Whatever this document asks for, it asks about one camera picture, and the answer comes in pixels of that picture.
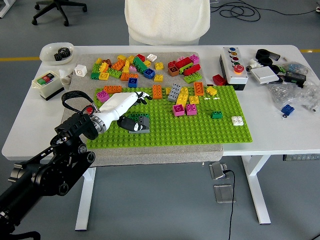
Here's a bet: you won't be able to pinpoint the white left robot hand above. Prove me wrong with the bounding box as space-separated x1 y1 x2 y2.
94 91 153 133

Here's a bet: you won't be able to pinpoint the orange eight-stud toy brick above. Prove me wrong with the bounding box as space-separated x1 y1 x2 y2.
103 85 123 95

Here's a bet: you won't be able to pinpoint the dark green toy brick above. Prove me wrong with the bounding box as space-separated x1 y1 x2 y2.
128 113 150 123

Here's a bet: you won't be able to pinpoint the grey eight-stud toy brick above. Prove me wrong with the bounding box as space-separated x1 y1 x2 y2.
128 124 151 134
167 82 183 103

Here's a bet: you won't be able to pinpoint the white cube toy brick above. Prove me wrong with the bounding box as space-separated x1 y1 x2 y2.
74 64 88 77

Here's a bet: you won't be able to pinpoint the long yellow toy brick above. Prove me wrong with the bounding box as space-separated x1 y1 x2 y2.
175 86 190 107

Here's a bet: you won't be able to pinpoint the long red toy brick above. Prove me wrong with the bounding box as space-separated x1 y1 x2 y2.
174 56 194 70

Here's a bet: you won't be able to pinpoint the rounded red toy brick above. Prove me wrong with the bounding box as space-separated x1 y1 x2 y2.
183 63 202 76

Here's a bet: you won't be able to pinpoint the green toy baseplate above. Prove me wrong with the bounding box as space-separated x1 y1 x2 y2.
86 84 254 150

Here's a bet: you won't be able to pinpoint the white four-stud toy brick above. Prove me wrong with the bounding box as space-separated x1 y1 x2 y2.
231 115 245 126

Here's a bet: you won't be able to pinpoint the long dark green brick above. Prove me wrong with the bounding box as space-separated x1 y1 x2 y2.
132 56 149 75

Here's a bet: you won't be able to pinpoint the white plastic tube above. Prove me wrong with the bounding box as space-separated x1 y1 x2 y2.
58 68 75 86

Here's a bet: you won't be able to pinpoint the grey-brown mat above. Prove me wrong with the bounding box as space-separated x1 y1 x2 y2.
53 51 224 169

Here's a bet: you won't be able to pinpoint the black gear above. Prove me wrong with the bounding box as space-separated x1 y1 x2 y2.
53 47 71 62

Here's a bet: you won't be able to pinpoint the flat lime green brick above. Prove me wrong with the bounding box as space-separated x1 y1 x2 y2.
178 62 195 75

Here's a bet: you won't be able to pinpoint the white plastic bowl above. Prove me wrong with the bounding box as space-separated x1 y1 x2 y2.
39 41 75 66

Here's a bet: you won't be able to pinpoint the white table leg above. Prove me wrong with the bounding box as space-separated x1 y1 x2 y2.
241 154 272 225
74 166 97 231

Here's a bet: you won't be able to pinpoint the person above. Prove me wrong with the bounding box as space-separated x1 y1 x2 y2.
124 0 211 46

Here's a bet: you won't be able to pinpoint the black office chair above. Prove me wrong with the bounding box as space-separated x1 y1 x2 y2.
31 0 88 27

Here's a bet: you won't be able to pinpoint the push-button control box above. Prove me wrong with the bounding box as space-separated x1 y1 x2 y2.
219 46 249 91

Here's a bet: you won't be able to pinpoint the metal floor socket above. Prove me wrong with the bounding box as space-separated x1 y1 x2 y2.
208 161 229 181

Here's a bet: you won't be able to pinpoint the metal floor plate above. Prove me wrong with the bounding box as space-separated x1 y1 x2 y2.
213 184 236 205

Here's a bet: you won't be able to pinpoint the white pipe fitting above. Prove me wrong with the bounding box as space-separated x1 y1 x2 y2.
245 58 263 73

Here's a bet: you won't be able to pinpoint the clear bag of screws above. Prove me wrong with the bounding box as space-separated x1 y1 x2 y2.
267 79 320 113

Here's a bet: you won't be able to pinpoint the black power adapter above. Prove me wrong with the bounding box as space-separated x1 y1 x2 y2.
284 71 307 89

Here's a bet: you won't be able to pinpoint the clear bag blue parts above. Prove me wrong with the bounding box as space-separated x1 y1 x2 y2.
282 61 309 75

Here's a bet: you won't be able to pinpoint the grey table control panel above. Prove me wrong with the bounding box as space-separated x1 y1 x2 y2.
282 153 320 162

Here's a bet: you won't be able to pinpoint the white green-red switch box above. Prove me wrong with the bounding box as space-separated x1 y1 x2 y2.
31 69 65 101

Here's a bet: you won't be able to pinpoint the black power cord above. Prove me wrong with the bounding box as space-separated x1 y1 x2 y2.
221 169 237 240

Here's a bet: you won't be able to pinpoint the white furniture frame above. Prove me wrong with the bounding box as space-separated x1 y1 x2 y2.
0 0 17 19

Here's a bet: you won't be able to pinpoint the white switch plate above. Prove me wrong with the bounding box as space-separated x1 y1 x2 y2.
249 66 280 85

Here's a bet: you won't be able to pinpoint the black floor cable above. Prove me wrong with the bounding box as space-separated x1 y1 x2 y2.
210 0 320 22

